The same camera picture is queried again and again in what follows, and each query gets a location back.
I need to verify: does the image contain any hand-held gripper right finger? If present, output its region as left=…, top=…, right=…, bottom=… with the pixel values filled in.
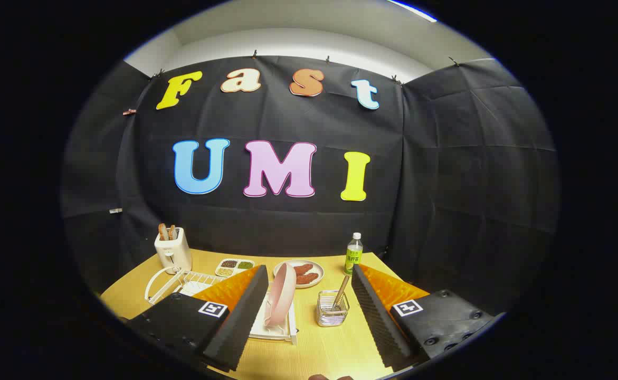
left=351, top=264, right=494, bottom=372

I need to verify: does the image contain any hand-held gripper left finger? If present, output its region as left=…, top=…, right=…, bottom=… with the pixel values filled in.
left=128, top=265, right=270, bottom=373

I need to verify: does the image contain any metal wire basket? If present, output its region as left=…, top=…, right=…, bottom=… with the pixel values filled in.
left=317, top=290, right=350, bottom=327

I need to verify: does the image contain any wooden handled metal spoon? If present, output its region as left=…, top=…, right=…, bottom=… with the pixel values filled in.
left=331, top=275, right=350, bottom=312

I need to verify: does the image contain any pink plate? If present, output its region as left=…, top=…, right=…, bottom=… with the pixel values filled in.
left=265, top=263, right=297, bottom=328

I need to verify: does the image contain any white wire dish rack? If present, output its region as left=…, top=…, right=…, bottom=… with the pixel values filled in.
left=145, top=265, right=299, bottom=346

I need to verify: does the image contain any beige round plate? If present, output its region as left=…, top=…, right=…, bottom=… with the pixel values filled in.
left=273, top=259, right=325, bottom=289

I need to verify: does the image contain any white divided condiment tray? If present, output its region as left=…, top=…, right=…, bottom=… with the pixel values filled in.
left=215, top=258, right=255, bottom=278

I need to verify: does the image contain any green label drink bottle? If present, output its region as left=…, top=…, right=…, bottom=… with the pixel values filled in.
left=344, top=232, right=364, bottom=276

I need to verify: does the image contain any white toaster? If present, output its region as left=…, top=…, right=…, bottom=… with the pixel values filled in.
left=154, top=227, right=192, bottom=274

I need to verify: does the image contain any black backdrop cloth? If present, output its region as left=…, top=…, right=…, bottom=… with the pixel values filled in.
left=61, top=55, right=560, bottom=317

